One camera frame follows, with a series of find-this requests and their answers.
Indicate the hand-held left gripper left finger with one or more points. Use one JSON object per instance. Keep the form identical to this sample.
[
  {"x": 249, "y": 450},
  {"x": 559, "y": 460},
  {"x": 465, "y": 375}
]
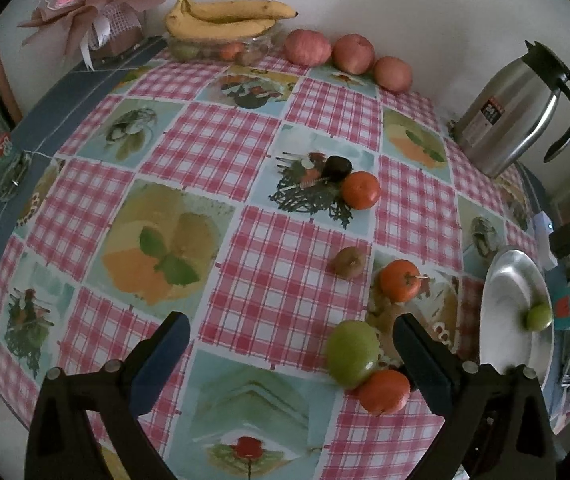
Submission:
[{"x": 165, "y": 355}]

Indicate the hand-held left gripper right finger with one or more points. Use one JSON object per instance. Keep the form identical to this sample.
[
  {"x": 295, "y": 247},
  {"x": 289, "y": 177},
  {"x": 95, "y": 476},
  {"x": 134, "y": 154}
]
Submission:
[{"x": 425, "y": 360}]

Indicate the large green apple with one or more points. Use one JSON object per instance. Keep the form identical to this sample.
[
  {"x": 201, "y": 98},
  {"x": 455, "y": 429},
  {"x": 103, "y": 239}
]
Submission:
[{"x": 352, "y": 352}]

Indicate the silver metal plate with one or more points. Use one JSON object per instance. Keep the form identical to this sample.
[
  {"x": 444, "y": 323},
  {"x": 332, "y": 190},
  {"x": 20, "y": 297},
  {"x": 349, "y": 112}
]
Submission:
[{"x": 507, "y": 310}]

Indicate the small green fruit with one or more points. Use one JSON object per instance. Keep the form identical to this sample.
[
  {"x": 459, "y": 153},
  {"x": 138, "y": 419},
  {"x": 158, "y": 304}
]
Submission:
[{"x": 539, "y": 316}]

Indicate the orange tangerine with stem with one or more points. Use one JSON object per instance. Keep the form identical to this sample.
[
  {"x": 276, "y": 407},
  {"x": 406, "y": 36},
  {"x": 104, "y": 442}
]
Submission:
[{"x": 400, "y": 280}]

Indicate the checked fruit-print tablecloth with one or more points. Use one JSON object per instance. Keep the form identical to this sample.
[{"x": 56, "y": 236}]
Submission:
[{"x": 245, "y": 240}]

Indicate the white plastic device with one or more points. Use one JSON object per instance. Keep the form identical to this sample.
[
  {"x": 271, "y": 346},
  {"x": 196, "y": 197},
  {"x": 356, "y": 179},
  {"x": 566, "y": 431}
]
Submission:
[{"x": 545, "y": 232}]

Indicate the dark purple plum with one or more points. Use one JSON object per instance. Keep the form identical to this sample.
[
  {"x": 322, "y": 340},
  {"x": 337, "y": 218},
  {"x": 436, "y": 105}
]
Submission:
[{"x": 337, "y": 166}]

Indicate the red apple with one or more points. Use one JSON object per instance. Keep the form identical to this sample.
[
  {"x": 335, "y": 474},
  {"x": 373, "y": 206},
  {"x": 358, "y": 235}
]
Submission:
[
  {"x": 307, "y": 47},
  {"x": 354, "y": 53},
  {"x": 392, "y": 74}
]

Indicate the green fruit in glass bowl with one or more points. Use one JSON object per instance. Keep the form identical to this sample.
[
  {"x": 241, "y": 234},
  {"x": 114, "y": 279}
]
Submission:
[{"x": 185, "y": 50}]

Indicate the brown kiwi in glass bowl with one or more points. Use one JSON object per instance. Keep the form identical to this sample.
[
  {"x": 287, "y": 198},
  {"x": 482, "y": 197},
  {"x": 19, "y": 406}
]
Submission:
[{"x": 250, "y": 56}]

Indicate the small orange in glass bowl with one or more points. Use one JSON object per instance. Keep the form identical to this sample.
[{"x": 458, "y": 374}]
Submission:
[{"x": 230, "y": 50}]

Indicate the clear glass bowl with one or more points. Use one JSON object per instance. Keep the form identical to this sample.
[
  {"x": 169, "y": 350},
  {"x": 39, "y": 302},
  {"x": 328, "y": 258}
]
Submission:
[{"x": 260, "y": 42}]

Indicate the yellow banana bunch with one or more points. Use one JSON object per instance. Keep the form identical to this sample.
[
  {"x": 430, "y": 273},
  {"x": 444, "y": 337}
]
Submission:
[{"x": 225, "y": 17}]

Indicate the pink paper flower bouquet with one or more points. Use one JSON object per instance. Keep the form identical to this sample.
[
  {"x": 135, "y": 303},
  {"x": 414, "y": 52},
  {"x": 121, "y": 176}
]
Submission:
[{"x": 90, "y": 10}]

